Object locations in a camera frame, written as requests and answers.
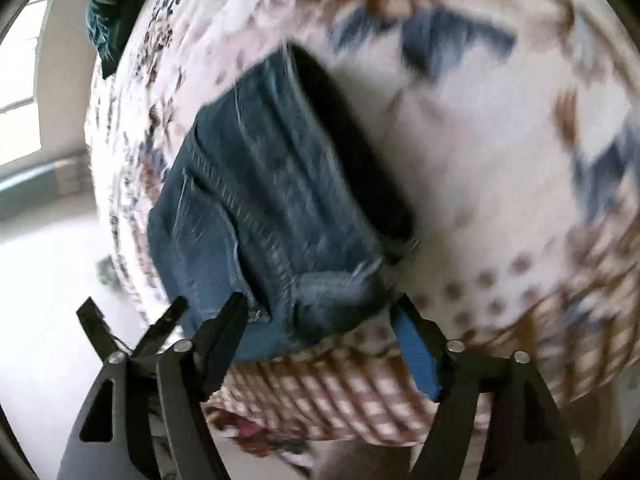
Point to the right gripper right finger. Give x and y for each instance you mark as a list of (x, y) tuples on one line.
[(525, 437)]

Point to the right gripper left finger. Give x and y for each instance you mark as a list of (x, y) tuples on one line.
[(112, 435)]

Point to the dark blue denim pants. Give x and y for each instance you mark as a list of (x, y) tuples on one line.
[(276, 195)]

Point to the clutter on floor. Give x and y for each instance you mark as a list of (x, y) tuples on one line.
[(261, 442)]

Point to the bright window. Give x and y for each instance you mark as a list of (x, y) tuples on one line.
[(19, 128)]

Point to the floral white bed blanket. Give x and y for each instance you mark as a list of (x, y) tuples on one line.
[(511, 129)]

